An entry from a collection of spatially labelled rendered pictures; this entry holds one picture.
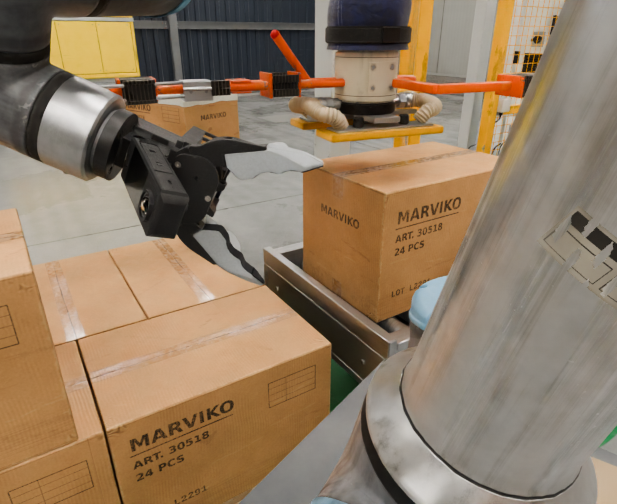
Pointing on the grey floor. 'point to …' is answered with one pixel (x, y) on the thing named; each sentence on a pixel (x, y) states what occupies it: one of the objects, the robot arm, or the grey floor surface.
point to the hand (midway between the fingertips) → (293, 232)
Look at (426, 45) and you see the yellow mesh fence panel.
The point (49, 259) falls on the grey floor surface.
